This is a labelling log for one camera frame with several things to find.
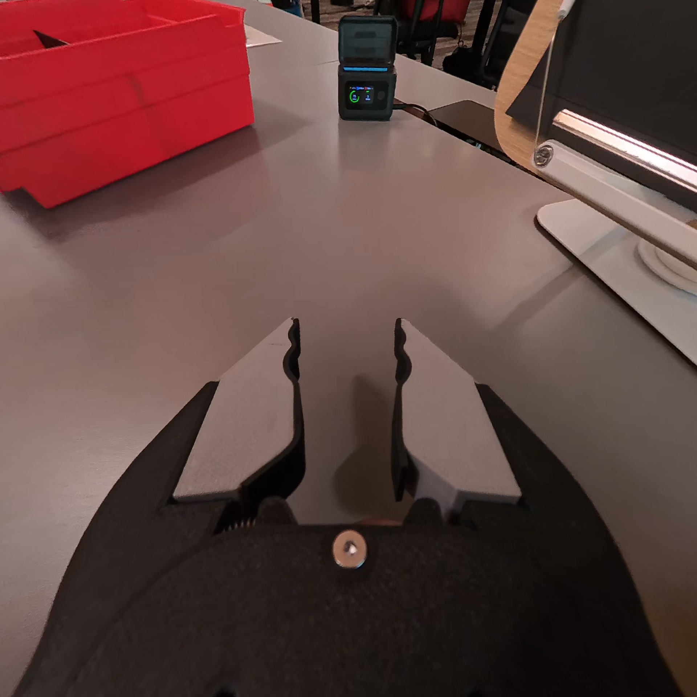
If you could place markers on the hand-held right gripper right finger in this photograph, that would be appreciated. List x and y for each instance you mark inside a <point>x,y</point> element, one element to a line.
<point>452,430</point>

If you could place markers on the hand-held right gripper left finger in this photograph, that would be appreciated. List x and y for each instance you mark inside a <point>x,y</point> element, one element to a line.
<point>245,435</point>

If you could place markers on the red plastic bin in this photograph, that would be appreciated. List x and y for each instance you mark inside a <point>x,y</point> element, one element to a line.
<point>136,109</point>

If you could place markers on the dark battery charging case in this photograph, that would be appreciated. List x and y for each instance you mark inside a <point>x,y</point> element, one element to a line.
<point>366,71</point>

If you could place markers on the white paper sheet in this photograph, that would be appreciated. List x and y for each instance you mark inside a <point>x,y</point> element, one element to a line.
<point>261,37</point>

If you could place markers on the wood-rimmed black monitor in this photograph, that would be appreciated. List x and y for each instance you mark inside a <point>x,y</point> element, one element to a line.
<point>626,65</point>

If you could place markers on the red basket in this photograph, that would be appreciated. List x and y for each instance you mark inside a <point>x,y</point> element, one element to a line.
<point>430,11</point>

